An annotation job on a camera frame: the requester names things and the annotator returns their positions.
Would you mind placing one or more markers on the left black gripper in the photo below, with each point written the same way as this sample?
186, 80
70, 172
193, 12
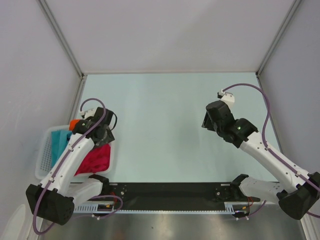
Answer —
109, 138

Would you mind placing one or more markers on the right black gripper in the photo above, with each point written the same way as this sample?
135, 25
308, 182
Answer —
206, 123

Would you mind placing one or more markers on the magenta t shirt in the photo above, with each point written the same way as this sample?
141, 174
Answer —
97, 160

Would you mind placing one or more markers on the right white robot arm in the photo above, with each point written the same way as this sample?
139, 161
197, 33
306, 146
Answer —
295, 191

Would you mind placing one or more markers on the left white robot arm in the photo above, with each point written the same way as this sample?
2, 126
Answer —
53, 199

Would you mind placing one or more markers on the orange t shirt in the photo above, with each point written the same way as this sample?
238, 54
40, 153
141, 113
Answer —
72, 124

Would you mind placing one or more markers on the teal t shirt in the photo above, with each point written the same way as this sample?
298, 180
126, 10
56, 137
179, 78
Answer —
59, 141

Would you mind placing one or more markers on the white plastic basket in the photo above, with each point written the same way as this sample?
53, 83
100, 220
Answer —
44, 158

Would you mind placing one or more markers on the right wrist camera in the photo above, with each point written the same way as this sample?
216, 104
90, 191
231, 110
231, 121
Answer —
227, 98

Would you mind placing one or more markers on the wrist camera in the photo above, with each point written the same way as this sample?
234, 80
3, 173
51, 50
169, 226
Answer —
227, 98
88, 113

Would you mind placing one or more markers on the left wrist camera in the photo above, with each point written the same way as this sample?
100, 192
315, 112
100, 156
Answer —
88, 113

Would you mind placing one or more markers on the left white cable duct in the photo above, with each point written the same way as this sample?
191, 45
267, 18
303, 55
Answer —
94, 208

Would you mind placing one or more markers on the white cable duct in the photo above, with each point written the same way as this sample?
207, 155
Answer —
238, 208
94, 208

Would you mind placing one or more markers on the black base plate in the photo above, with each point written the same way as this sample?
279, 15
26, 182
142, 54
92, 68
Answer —
176, 196

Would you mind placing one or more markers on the right white cable duct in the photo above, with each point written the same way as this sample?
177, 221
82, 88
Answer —
238, 208

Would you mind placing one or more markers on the left aluminium corner post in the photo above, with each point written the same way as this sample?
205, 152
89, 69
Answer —
48, 14

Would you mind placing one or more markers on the aluminium corner post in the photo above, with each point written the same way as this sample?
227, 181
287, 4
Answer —
48, 14
278, 36

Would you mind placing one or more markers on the right aluminium corner post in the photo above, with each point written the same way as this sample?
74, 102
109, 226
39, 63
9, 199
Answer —
278, 36

